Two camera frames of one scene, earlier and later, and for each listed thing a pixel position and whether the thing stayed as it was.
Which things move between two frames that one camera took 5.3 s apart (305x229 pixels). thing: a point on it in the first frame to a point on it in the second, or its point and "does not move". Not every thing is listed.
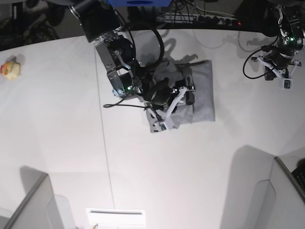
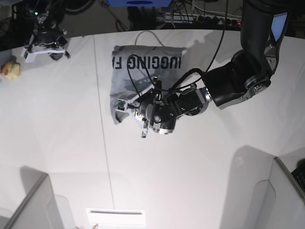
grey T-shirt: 199,75 to 134,68
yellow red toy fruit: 10,69 does not move
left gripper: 161,94 to 50,35
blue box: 140,3 does not move
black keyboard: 299,174 does not move
